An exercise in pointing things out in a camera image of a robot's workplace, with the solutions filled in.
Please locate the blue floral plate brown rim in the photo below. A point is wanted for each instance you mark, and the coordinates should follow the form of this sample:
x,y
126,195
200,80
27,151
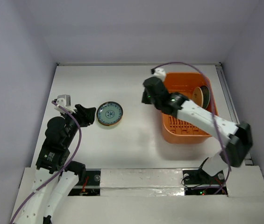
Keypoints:
x,y
109,113

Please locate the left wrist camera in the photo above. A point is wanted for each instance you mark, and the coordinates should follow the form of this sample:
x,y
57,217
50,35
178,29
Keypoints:
x,y
62,101

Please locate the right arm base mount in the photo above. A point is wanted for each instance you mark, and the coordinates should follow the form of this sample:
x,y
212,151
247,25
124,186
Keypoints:
x,y
195,185

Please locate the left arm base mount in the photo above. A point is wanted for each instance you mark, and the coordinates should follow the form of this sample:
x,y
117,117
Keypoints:
x,y
90,186

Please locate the dark patterned plate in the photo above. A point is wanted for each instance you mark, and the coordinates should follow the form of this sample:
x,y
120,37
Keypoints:
x,y
206,96

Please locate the orange dish rack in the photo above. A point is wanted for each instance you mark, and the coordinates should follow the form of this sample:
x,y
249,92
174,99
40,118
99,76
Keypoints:
x,y
177,131

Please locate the orange plate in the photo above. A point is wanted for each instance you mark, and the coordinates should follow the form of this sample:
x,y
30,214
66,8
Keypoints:
x,y
109,125

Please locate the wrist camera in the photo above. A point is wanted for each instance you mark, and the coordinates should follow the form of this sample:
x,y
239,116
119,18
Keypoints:
x,y
62,101
159,73

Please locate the aluminium rail right side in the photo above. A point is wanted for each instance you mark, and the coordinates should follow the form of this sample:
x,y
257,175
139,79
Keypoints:
x,y
231,108

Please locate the brown rimmed plate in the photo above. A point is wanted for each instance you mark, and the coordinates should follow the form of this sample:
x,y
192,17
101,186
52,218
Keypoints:
x,y
197,96

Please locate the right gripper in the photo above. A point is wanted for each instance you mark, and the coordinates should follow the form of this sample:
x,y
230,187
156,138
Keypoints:
x,y
146,97

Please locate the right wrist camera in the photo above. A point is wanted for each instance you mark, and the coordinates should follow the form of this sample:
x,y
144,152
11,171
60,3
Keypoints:
x,y
159,73

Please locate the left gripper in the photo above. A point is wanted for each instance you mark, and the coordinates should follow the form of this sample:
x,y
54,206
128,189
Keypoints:
x,y
89,115

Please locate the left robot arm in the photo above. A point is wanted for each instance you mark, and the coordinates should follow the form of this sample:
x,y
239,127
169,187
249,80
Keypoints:
x,y
56,172

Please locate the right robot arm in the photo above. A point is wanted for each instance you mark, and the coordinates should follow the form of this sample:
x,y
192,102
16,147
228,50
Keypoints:
x,y
235,139

